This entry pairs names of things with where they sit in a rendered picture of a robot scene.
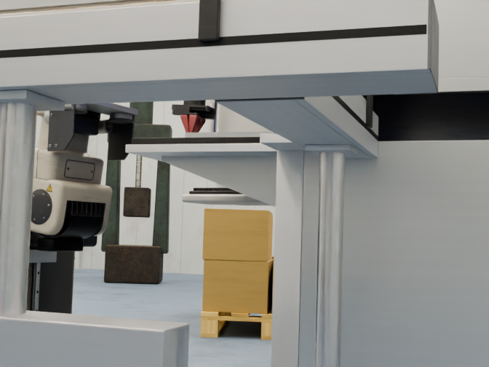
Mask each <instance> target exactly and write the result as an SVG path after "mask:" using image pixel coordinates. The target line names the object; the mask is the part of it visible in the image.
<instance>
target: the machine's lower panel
mask: <svg viewBox="0 0 489 367"><path fill-rule="evenodd" d="M318 196H319V156H315V155H313V154H311V153H309V152H307V151H305V150H304V171H303V224H302V251H301V304H300V331H299V359H298V367H314V340H315V311H316V281H317V225H318ZM340 367H489V140H485V141H379V142H378V158H345V173H344V204H343V267H342V299H341V361H340Z"/></svg>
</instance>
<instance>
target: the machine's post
mask: <svg viewBox="0 0 489 367"><path fill-rule="evenodd" d="M303 171H304V150H277V183H276V208H275V233H274V281H273V306H272V330H271V367H298V359H299V331H300V304H301V251H302V224H303Z"/></svg>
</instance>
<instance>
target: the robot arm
mask: <svg viewBox="0 0 489 367"><path fill-rule="evenodd" d="M205 103H206V100H185V101H184V102H183V105H180V104H172V114H173V115H180V118H181V121H182V123H183V126H184V128H185V131H186V132H187V133H198V132H199V131H200V130H201V129H202V126H203V125H204V123H205V121H206V119H214V118H215V113H216V110H215V109H214V108H212V107H210V106H206V105H205Z"/></svg>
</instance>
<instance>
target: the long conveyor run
mask: <svg viewBox="0 0 489 367"><path fill-rule="evenodd" d="M154 1H157V2H154ZM145 2H148V3H145ZM136 3H139V4H136ZM117 4H121V5H117ZM109 5H112V6H109ZM99 6H103V7H99ZM81 7H85V8H81ZM72 8H75V9H72ZM54 9H57V10H54ZM45 10H48V11H45ZM36 11H39V12H36ZM18 12H21V13H18ZM8 13H11V14H8ZM0 14H3V15H0V90H30V91H32V92H36V93H38V94H41V95H45V96H47V97H50V98H54V99H56V100H60V101H62V102H64V103H65V104H86V103H133V102H157V101H180V100H227V99H251V98H298V97H322V96H346V95H393V94H416V93H436V92H438V80H439V22H438V16H437V11H436V7H435V3H434V0H176V1H172V0H0Z"/></svg>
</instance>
